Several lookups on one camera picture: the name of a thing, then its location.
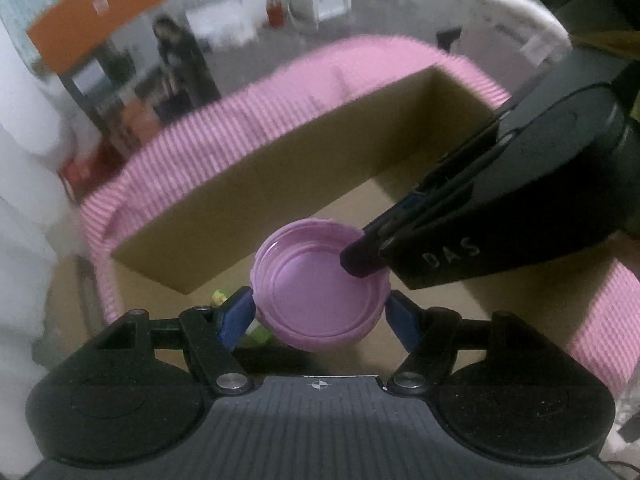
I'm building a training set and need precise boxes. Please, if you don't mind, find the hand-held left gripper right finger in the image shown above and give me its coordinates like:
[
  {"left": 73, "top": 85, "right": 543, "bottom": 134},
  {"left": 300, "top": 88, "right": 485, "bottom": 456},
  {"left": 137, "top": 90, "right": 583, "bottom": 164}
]
[{"left": 384, "top": 290, "right": 556, "bottom": 394}]

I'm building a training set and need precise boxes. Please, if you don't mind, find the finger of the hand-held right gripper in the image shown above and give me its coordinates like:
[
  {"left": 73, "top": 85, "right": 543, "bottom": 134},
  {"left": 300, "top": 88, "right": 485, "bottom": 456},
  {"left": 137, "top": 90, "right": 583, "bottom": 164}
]
[
  {"left": 340, "top": 232, "right": 389, "bottom": 279},
  {"left": 362, "top": 119, "right": 507, "bottom": 242}
]

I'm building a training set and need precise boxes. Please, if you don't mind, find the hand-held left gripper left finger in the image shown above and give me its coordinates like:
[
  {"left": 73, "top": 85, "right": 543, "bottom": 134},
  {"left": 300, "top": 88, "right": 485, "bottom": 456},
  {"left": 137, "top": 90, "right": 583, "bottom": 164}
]
[{"left": 92, "top": 286, "right": 256, "bottom": 395}]

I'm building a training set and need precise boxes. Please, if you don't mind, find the green lip balm stick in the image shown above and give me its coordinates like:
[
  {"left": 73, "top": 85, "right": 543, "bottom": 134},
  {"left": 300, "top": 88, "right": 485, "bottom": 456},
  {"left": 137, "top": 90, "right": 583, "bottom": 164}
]
[{"left": 212, "top": 287, "right": 276, "bottom": 347}]

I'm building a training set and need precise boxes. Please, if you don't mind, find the purple plastic lid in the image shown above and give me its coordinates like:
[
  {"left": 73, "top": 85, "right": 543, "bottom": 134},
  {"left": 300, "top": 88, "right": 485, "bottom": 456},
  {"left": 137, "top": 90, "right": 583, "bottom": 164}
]
[{"left": 250, "top": 219, "right": 392, "bottom": 352}]

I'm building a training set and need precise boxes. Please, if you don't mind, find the brown cardboard box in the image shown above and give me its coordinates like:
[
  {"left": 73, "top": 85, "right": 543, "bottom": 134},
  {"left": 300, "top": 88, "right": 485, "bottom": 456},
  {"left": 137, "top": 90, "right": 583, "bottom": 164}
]
[{"left": 111, "top": 66, "right": 626, "bottom": 378}]

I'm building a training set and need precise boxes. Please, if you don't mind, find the white plush blanket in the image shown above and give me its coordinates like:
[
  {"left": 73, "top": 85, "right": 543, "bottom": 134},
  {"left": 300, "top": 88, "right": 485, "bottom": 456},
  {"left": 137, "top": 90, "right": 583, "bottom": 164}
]
[{"left": 460, "top": 0, "right": 573, "bottom": 68}]

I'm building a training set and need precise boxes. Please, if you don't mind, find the pink checked tablecloth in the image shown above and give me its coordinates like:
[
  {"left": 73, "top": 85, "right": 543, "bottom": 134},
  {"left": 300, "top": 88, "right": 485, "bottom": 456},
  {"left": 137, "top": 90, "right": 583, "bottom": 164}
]
[{"left": 80, "top": 34, "right": 640, "bottom": 401}]

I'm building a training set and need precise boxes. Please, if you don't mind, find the red snack packet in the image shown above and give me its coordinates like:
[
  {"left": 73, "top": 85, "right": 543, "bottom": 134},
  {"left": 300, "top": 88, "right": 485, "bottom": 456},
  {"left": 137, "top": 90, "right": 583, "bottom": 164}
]
[{"left": 57, "top": 140, "right": 131, "bottom": 196}]

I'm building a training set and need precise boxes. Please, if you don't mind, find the white curtain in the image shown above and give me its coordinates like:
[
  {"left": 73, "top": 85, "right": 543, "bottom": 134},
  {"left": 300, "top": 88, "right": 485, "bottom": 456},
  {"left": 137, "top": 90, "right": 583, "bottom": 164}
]
[{"left": 0, "top": 25, "right": 106, "bottom": 461}]

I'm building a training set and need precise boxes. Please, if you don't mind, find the orange printed carton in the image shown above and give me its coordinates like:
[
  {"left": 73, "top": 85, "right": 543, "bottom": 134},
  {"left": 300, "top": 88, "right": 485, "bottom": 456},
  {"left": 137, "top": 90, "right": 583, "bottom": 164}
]
[{"left": 25, "top": 0, "right": 223, "bottom": 161}]

